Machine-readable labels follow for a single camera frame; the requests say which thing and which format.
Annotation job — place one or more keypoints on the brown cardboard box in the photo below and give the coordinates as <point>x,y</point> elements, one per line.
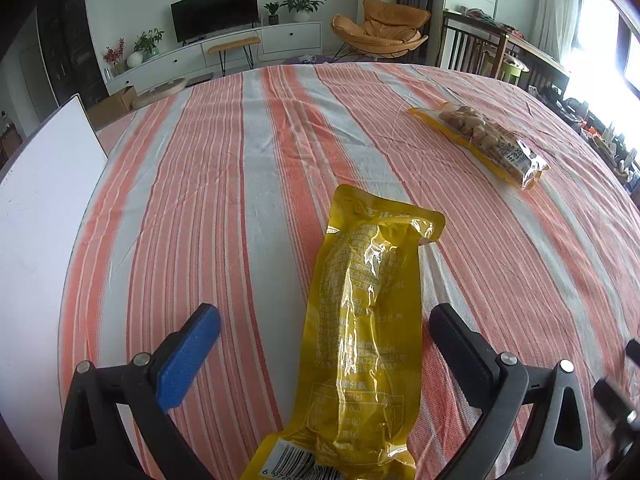
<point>112,107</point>

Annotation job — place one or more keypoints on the long yellow snack packet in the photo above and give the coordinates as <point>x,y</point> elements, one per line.
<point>360,310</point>

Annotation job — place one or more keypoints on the green stool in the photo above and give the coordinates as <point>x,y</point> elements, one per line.
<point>514,67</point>

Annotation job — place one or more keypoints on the purple floor mat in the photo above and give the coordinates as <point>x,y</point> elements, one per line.
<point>300,59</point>

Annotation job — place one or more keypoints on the white curtain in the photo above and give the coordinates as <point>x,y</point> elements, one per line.
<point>557,10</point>

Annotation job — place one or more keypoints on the small dark-potted plant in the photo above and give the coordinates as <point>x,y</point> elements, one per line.
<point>272,12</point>

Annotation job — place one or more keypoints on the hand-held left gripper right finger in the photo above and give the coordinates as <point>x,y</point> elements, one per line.
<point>457,352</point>

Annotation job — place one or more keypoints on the green plant in white vase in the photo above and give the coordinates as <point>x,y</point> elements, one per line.
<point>147,42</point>

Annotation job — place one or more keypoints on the dark wooden railed crib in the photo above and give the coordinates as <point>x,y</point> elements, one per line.
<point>465,45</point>

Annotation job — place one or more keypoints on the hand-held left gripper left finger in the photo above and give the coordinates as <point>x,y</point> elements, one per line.
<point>187,355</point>

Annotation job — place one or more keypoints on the orange lounge chair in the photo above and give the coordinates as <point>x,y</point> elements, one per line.
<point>385,30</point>

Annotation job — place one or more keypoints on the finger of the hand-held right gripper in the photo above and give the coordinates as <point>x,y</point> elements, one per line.
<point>627,425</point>
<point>634,352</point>

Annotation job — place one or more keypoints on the row of jars and bottles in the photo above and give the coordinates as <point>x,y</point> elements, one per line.
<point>600,130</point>

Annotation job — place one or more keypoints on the wooden bench with metal legs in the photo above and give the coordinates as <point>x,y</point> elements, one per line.
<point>232,44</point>

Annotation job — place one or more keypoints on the white cardboard box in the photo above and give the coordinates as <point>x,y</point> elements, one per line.
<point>40,240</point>

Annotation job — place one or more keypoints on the clear packet of brown snacks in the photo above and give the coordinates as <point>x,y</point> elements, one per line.
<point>475,130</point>

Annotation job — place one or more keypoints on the round wooden cat scratcher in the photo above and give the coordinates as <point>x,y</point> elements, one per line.
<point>160,92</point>

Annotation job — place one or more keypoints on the red flowers in vase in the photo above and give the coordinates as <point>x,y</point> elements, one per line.
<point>114,57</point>

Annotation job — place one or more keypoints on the large green potted plant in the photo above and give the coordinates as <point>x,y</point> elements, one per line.
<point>302,5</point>

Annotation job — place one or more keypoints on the white television cabinet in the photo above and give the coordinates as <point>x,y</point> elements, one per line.
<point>290,37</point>

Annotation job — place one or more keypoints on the large window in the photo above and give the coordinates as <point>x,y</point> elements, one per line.
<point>605,45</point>

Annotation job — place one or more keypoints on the black television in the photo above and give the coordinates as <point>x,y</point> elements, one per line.
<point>215,12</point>

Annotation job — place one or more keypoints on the dark flat floor board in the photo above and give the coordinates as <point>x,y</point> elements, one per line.
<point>200,79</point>

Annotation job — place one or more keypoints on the dark display cabinet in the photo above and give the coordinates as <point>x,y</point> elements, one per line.
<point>65,35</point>

